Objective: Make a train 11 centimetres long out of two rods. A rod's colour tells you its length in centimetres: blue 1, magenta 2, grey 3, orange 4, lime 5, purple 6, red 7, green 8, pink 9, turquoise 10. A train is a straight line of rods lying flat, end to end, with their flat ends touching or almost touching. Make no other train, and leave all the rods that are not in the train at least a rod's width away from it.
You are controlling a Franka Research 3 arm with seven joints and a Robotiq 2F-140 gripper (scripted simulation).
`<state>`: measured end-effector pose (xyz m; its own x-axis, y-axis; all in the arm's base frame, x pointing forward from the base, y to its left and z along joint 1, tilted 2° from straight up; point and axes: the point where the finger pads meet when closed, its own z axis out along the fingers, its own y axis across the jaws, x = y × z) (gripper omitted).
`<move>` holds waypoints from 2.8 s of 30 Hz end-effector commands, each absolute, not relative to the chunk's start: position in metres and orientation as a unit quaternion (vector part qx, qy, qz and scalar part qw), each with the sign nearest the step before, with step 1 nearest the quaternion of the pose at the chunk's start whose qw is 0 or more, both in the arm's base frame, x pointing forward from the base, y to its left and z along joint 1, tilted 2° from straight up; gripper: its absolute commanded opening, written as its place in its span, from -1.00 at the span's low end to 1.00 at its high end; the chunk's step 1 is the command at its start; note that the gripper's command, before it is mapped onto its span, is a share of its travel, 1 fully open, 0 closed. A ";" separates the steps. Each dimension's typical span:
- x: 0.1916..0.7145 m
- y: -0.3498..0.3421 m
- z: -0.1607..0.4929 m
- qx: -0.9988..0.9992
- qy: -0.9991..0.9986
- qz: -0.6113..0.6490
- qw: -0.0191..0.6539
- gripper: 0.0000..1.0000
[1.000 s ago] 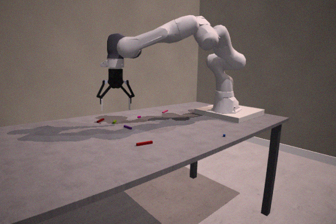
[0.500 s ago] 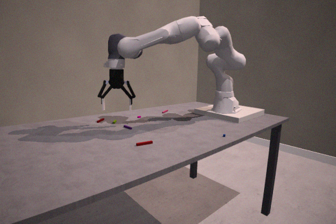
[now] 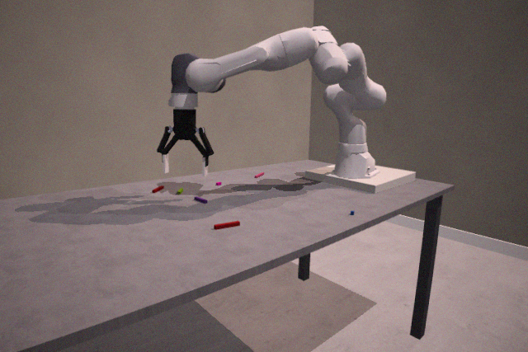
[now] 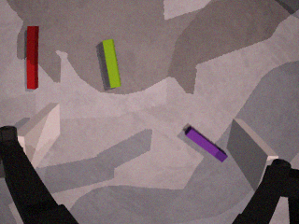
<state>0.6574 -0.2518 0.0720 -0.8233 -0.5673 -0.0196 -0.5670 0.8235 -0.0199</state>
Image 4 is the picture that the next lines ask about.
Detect lime green rod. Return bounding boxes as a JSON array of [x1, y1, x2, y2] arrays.
[[103, 39, 121, 88]]

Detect purple rod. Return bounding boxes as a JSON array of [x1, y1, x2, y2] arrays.
[[185, 126, 228, 162]]

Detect red rod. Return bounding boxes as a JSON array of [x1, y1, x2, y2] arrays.
[[26, 26, 39, 90]]

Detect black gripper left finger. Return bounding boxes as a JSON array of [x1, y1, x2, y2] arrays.
[[0, 103, 78, 224]]

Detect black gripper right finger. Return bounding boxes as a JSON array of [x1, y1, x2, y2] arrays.
[[227, 119, 299, 224]]

